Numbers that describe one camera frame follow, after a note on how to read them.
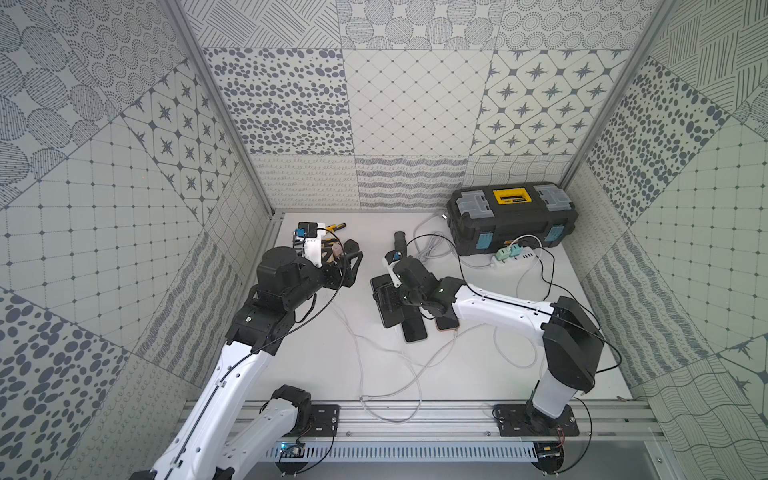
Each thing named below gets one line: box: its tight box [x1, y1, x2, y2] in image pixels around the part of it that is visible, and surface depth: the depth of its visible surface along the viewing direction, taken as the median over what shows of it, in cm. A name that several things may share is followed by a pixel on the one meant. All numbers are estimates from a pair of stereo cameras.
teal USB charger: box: [509, 243, 523, 257], surface depth 103 cm
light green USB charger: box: [496, 246, 511, 263], surface depth 102 cm
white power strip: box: [491, 246, 540, 267], surface depth 106 cm
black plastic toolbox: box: [446, 182, 578, 256], surface depth 100 cm
